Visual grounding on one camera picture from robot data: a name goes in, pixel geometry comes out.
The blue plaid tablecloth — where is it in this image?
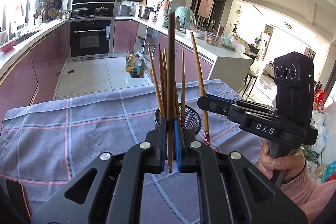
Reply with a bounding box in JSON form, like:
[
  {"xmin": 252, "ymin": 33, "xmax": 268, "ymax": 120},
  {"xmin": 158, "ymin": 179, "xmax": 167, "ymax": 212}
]
[{"xmin": 1, "ymin": 86, "xmax": 262, "ymax": 223}]

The black camera box right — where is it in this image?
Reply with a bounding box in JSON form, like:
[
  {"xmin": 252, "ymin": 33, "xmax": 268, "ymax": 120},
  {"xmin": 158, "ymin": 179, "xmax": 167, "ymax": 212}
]
[{"xmin": 273, "ymin": 52, "xmax": 314, "ymax": 127}]

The pink thermos jug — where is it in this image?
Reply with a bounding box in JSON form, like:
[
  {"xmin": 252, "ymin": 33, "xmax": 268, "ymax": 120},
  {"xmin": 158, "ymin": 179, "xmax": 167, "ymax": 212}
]
[{"xmin": 160, "ymin": 0, "xmax": 170, "ymax": 11}]

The silver toaster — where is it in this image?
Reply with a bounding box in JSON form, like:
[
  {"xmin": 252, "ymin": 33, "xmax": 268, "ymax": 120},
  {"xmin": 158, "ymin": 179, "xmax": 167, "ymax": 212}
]
[{"xmin": 117, "ymin": 5, "xmax": 131, "ymax": 16}]

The black mesh utensil holder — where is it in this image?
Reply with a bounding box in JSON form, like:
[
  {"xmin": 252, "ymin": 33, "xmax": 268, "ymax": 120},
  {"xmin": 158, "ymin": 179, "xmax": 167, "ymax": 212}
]
[{"xmin": 154, "ymin": 105, "xmax": 202, "ymax": 135}]

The cooking oil bottle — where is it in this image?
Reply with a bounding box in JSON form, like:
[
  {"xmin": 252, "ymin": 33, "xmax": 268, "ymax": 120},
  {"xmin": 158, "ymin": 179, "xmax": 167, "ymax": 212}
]
[{"xmin": 125, "ymin": 51, "xmax": 134, "ymax": 73}]

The dark sauce bottle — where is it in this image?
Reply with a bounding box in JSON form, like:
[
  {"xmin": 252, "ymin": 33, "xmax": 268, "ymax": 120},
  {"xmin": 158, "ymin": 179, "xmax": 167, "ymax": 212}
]
[{"xmin": 130, "ymin": 54, "xmax": 142, "ymax": 79}]

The bamboo chopstick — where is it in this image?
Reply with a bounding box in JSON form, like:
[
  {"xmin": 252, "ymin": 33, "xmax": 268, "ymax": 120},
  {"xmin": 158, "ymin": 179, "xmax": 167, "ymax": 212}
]
[
  {"xmin": 181, "ymin": 49, "xmax": 186, "ymax": 128},
  {"xmin": 162, "ymin": 49, "xmax": 167, "ymax": 113},
  {"xmin": 163, "ymin": 48, "xmax": 167, "ymax": 95},
  {"xmin": 174, "ymin": 89, "xmax": 180, "ymax": 116},
  {"xmin": 190, "ymin": 31, "xmax": 210, "ymax": 146},
  {"xmin": 167, "ymin": 12, "xmax": 175, "ymax": 173},
  {"xmin": 158, "ymin": 44, "xmax": 166, "ymax": 115},
  {"xmin": 148, "ymin": 48, "xmax": 165, "ymax": 118}
]

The mint green kettle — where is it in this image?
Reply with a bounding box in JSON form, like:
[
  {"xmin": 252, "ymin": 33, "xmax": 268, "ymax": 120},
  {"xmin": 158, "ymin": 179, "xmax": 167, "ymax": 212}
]
[{"xmin": 175, "ymin": 6, "xmax": 196, "ymax": 29}]

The red bowl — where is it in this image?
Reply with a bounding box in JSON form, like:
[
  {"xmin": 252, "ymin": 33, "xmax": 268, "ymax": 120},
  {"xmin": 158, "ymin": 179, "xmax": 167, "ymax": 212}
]
[{"xmin": 0, "ymin": 40, "xmax": 15, "ymax": 53}]

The steel stock pot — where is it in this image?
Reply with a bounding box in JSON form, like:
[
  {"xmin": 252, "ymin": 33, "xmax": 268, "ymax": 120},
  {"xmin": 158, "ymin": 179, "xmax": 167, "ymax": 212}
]
[{"xmin": 138, "ymin": 5, "xmax": 154, "ymax": 20}]

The person right hand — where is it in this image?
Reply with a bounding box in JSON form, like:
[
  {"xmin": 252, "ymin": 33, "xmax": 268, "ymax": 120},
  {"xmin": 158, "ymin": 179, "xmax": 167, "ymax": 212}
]
[{"xmin": 258, "ymin": 140, "xmax": 306, "ymax": 182}]

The pink sleeve right forearm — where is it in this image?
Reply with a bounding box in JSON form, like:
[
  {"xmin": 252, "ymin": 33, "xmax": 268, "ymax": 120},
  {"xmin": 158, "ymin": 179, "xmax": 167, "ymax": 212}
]
[{"xmin": 281, "ymin": 166, "xmax": 335, "ymax": 223}]

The black smartphone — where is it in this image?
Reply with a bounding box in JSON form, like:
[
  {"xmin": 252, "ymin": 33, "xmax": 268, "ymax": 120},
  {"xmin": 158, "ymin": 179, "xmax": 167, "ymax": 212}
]
[{"xmin": 6, "ymin": 179, "xmax": 31, "ymax": 223}]

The black built-in oven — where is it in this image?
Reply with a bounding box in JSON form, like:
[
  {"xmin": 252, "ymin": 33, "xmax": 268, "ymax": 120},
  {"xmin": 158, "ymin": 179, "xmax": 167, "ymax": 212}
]
[{"xmin": 69, "ymin": 0, "xmax": 116, "ymax": 62}]

